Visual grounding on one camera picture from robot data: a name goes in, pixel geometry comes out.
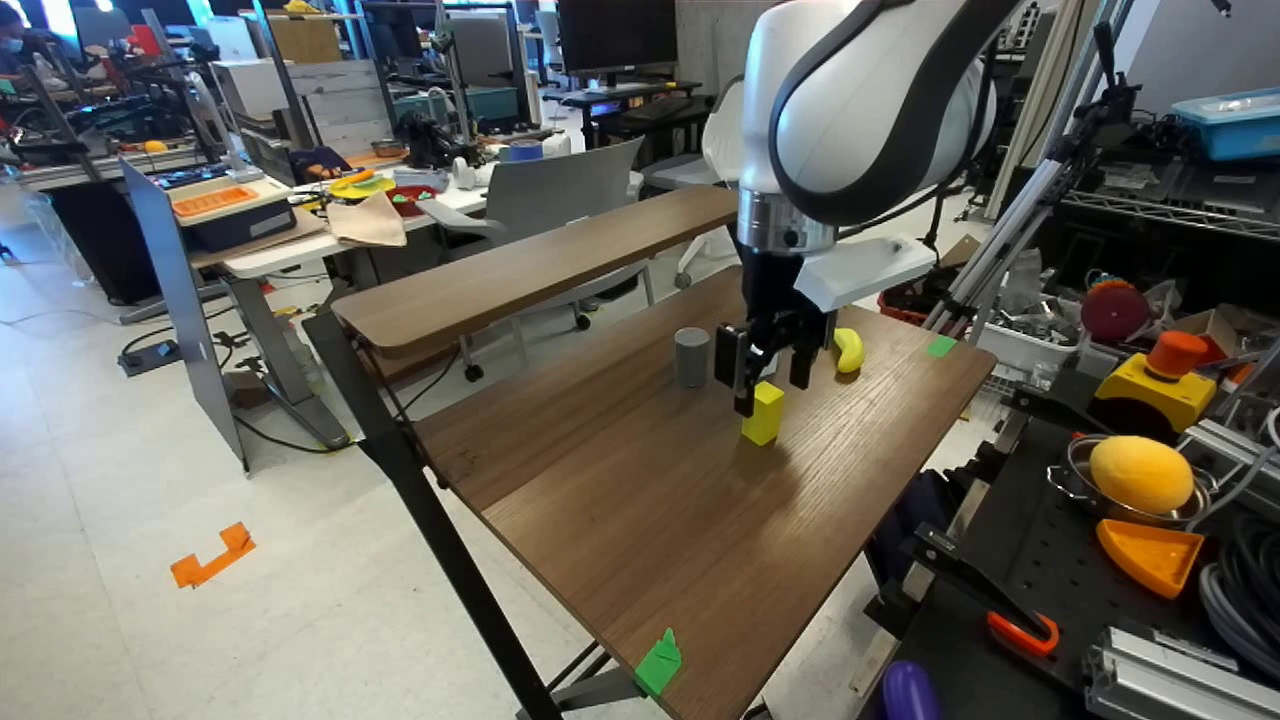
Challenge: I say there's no black table frame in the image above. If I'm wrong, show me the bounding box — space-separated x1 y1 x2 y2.
303 308 639 720

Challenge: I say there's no green tape marker front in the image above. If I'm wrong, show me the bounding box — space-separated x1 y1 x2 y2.
637 629 684 696

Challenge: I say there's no black computer monitor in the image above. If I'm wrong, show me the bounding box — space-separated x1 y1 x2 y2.
557 0 674 73

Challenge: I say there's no yellow foam ball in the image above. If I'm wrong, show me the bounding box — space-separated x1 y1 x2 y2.
1088 437 1196 517

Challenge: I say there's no orange wedge piece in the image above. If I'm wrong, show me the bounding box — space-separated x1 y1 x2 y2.
1097 521 1203 599

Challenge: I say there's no green tape marker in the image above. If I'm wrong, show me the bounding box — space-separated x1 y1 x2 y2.
929 337 957 361
637 629 684 696

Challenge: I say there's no orange floor tape marker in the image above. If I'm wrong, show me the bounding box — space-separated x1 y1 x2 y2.
167 521 255 590

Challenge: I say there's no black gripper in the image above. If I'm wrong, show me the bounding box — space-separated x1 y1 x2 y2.
710 251 831 390

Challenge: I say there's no wooden shelf board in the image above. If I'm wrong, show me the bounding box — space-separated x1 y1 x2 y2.
330 189 736 352

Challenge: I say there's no grey partition panel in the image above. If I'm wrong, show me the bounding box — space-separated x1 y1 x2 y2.
124 167 249 463

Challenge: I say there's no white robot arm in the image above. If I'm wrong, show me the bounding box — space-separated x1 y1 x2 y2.
714 0 1018 401

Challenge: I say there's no red round object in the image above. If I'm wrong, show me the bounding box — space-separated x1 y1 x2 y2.
1080 275 1151 343

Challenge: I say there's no purple object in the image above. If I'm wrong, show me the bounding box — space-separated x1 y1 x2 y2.
880 661 945 720

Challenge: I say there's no yellow banana toy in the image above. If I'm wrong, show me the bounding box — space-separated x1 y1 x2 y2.
831 330 862 377

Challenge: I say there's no red emergency stop button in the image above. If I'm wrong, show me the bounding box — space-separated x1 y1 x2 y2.
1097 330 1214 431

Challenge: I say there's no aluminium extrusion rail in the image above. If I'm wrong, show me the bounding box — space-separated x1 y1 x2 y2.
1082 629 1280 720

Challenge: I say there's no grey cylinder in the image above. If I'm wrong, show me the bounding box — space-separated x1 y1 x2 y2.
672 330 710 390

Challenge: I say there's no yellow block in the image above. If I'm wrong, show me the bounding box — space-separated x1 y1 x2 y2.
740 380 789 449

